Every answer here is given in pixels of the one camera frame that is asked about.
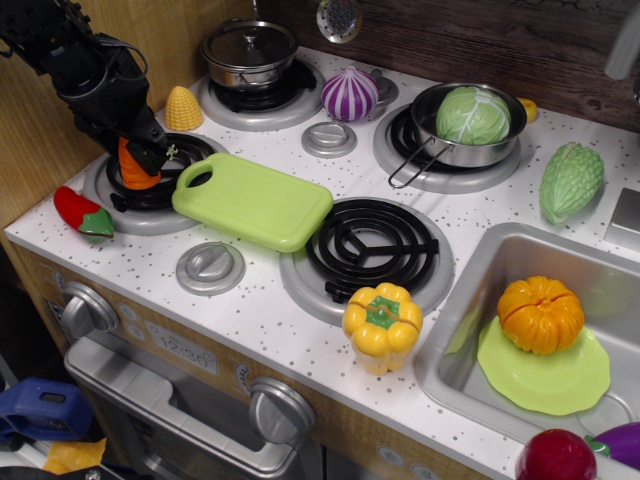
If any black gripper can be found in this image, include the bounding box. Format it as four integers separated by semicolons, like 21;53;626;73
58;34;178;176

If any orange toy carrot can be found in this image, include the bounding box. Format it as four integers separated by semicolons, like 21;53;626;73
118;137;162;191

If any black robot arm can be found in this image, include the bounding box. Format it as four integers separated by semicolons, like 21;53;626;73
1;1;171;176

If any green plastic cutting board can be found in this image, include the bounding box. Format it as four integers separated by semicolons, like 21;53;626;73
172;153;334;253

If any black front left burner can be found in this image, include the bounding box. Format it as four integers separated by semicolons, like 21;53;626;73
106;133;217;212

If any yellow toy corn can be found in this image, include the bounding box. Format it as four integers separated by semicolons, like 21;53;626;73
165;86;204;131

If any red toy chili pepper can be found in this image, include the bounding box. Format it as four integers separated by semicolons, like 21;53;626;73
53;186;114;244

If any grey stovetop knob front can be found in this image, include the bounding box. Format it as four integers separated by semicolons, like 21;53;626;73
176;242;246;296

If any grey stovetop knob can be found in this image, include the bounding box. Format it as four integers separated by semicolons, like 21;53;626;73
369;68;399;120
301;121;358;159
176;242;246;296

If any steel pot with lid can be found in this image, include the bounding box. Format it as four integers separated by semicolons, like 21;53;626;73
200;19;298;91

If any black back left burner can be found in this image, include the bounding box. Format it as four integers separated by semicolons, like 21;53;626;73
209;60;319;113

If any silver oven knob left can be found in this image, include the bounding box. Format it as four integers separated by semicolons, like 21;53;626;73
60;281;120;339

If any silver oven knob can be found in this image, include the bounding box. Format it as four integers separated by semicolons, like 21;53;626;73
249;376;316;445
60;281;120;339

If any grey stovetop knob middle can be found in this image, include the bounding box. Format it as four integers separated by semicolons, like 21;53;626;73
301;121;358;159

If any purple toy onion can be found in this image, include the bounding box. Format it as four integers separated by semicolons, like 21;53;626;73
321;66;379;122

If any steel slotted ladle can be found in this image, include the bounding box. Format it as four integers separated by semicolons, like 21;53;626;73
316;0;362;44

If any black front right burner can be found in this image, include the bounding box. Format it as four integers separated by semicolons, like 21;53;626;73
305;198;441;303

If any grey stovetop knob back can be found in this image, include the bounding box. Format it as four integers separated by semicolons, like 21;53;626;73
369;68;399;120

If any blue plastic clamp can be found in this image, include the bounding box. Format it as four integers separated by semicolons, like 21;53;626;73
1;377;93;442

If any yellow toy bell pepper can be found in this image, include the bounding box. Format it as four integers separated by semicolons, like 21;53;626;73
342;282;423;375

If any silver oven knob right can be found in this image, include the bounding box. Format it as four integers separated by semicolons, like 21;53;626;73
249;376;316;445

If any yellow cloth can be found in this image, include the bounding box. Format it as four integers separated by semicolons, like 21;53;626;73
42;438;107;475

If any steel frying pan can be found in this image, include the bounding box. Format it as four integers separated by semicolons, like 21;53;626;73
388;83;528;189

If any green toy cabbage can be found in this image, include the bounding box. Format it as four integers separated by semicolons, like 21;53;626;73
436;86;511;145

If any silver toy sink basin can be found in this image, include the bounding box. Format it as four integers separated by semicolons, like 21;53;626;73
415;224;639;441

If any yellow toy cup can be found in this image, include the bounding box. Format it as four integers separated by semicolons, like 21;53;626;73
517;97;538;123

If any green toy bitter melon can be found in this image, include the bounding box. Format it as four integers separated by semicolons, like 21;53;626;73
539;142;604;224

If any orange toy pumpkin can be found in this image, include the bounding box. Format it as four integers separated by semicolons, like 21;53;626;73
497;276;586;355

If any light green plastic plate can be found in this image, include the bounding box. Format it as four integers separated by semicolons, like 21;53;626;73
477;318;611;416

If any silver toy faucet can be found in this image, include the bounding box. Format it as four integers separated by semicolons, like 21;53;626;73
604;4;640;80

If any red toy apple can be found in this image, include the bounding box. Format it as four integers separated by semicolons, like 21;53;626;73
515;429;597;480

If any purple toy eggplant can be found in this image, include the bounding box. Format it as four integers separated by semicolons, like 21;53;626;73
585;422;640;470

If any silver oven door handle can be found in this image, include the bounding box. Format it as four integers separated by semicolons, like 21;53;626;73
65;338;305;479

